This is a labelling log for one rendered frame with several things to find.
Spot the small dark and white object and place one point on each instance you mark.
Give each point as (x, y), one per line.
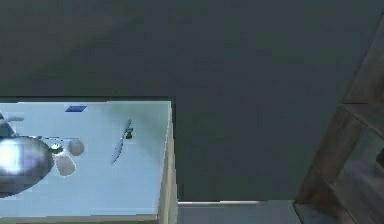
(56, 148)

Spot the pale cupboard with worktop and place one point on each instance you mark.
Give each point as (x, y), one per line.
(140, 186)

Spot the pale oval dish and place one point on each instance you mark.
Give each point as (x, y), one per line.
(65, 165)

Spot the grey metal tap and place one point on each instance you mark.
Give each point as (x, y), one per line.
(13, 119)

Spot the grey round ball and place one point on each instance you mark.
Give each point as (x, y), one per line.
(76, 147)

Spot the blue flat sponge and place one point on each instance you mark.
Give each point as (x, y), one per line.
(76, 108)

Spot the brown wooden shelf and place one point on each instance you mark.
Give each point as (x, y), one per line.
(336, 153)

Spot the round metal sink basin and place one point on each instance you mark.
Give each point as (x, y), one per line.
(23, 160)

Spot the grey thin utensil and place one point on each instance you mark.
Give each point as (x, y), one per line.
(119, 146)

